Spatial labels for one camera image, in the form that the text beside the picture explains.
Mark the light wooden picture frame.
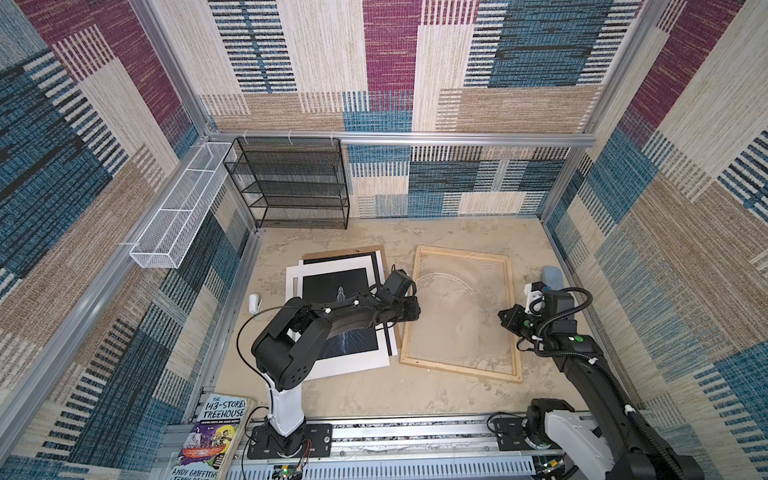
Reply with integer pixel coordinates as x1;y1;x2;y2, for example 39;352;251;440
398;244;524;384

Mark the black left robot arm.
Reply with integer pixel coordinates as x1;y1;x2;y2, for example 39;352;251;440
235;269;421;458

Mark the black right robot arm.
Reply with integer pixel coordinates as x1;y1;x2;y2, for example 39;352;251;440
498;282;704;479

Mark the dark photo print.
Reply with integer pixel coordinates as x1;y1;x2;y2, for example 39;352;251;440
302;268;378;360

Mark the white photo mat board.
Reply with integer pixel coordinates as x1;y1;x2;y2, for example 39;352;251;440
285;256;391;380

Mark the grey blue oval case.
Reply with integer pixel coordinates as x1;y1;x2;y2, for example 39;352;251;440
540;266;565;291

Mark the small white plastic device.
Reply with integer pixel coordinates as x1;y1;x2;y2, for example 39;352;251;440
248;294;261;315

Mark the colourful treehouse book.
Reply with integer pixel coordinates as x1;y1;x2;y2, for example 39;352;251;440
168;393;255;480

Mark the brown frame backing board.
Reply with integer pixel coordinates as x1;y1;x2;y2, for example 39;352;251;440
300;245;402;356

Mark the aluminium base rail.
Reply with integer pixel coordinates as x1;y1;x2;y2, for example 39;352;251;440
239;410;601;480

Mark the black wire shelf rack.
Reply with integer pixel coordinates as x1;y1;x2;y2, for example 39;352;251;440
223;137;351;229

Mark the white wire mesh basket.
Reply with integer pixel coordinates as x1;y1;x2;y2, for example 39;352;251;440
130;142;231;269

